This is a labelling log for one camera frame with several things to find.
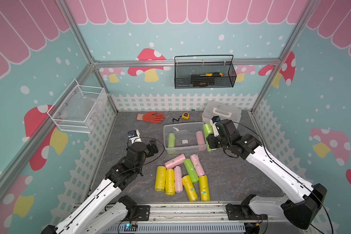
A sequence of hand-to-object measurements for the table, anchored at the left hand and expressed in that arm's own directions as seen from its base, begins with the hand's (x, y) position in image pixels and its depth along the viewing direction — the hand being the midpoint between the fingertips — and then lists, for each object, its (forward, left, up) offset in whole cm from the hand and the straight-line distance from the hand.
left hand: (148, 143), depth 75 cm
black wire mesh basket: (+47, -31, +13) cm, 58 cm away
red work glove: (+38, +8, -22) cm, 45 cm away
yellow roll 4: (-16, -30, -19) cm, 39 cm away
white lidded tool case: (+36, -48, -12) cm, 61 cm away
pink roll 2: (-11, -16, -20) cm, 28 cm away
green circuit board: (-34, +8, -25) cm, 43 cm away
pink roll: (-1, -13, -19) cm, 24 cm away
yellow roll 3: (-16, -22, -19) cm, 33 cm away
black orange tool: (+36, -28, +11) cm, 47 cm away
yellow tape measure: (+40, -20, -21) cm, 49 cm away
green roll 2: (+5, -31, +5) cm, 32 cm away
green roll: (+16, -10, -19) cm, 27 cm away
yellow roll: (-14, -5, -20) cm, 25 cm away
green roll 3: (-7, -23, -19) cm, 31 cm away
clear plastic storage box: (+19, -19, -22) cm, 34 cm away
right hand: (+4, -31, +1) cm, 32 cm away
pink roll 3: (-3, -27, -19) cm, 33 cm away
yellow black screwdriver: (+44, -35, +13) cm, 57 cm away
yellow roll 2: (-17, -11, -20) cm, 28 cm away
